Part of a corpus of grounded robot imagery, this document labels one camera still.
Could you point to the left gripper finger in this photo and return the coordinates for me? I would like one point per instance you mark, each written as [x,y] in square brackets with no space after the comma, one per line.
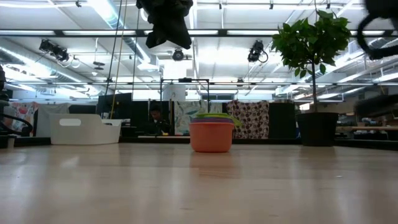
[180,35]
[155,37]

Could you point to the green measuring cup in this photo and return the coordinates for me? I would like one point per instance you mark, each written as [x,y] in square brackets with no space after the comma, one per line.
[217,115]

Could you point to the orange measuring cup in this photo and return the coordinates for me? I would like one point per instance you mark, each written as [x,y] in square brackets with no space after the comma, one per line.
[211,138]

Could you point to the white plastic basket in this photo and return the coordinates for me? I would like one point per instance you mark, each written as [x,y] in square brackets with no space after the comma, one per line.
[90,133]

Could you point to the round black ceiling spotlight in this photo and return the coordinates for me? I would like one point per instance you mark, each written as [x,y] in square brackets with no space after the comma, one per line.
[178,55]

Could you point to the person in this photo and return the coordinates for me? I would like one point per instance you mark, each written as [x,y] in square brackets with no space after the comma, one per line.
[155,112]

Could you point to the leaf print banner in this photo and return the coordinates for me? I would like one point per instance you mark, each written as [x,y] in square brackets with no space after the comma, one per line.
[186,112]

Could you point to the black monitor screen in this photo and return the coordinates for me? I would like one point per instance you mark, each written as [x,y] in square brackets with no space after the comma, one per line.
[118,105]

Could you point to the brown dotted cloth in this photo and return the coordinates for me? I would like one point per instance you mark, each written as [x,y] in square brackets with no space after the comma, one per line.
[247,119]

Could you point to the grey cloth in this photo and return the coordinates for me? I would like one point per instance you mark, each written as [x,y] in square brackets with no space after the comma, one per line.
[53,110]

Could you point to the green potted tree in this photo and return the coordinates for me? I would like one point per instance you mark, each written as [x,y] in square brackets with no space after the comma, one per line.
[311,40]

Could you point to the black partition panel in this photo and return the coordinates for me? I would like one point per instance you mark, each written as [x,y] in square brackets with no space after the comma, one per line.
[281,121]

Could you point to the colourful floral cloth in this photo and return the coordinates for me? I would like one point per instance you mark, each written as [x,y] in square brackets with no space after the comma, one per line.
[21,110]

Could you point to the black plant pot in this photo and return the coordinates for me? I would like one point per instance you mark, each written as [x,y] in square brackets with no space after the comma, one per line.
[317,129]

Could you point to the white ceiling air vent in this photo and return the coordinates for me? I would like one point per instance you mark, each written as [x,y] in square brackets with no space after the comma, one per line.
[353,46]

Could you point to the wooden side table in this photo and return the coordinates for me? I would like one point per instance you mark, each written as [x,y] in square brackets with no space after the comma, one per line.
[373,127]

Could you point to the black aluminium table frame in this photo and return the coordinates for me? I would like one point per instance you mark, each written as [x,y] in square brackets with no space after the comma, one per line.
[267,141]

